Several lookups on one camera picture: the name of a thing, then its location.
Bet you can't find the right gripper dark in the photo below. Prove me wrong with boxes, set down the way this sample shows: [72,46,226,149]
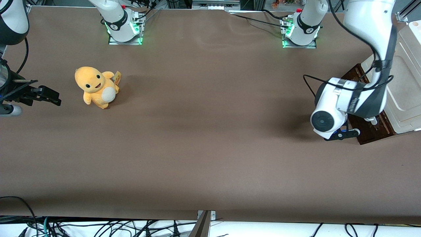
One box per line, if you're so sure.
[0,59,62,106]

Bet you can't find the dark wood drawer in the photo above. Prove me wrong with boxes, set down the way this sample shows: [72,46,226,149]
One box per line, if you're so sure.
[341,64,395,145]

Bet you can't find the white-topped brown drawer cabinet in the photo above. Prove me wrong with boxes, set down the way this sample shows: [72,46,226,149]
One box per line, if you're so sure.
[341,20,421,145]

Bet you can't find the yellow plush toy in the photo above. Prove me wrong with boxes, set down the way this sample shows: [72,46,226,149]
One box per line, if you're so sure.
[74,66,122,110]

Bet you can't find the right wrist camera grey barrel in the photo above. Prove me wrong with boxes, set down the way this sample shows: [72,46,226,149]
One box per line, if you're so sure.
[0,104,23,117]

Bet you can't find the black cable along right arm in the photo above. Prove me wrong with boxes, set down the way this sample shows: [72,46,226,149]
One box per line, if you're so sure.
[16,37,30,75]

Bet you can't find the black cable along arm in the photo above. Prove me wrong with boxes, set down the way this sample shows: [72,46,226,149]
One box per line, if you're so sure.
[16,37,30,75]
[302,0,395,98]

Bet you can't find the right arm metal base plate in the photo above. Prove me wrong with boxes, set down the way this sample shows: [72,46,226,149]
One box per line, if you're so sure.
[108,32,144,46]

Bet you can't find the black looped cable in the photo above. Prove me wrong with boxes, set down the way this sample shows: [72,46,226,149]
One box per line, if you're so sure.
[0,196,39,237]

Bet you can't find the black cables at right base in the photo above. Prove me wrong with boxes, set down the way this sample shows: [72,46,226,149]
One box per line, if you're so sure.
[131,0,162,24]

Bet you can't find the grey rail device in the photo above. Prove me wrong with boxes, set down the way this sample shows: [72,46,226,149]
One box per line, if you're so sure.
[192,0,241,11]

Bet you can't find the metal bracket with dark post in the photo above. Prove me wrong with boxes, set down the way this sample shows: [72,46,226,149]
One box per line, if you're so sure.
[188,210,216,237]

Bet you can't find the long black cable on table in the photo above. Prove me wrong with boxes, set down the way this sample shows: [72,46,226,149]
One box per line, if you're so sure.
[234,13,286,28]

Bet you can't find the short black cable on table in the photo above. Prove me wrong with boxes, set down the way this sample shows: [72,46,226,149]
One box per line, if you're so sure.
[261,9,287,21]

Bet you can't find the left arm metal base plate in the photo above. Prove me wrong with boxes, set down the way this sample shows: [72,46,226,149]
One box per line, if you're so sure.
[282,35,317,49]

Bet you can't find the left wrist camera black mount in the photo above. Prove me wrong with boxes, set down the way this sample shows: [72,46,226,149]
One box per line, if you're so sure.
[324,121,361,142]

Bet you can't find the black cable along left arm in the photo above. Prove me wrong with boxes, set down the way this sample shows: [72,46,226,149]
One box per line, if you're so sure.
[302,0,395,98]

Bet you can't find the aluminium frame profile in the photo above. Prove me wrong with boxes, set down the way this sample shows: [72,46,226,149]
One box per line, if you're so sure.
[396,0,421,23]

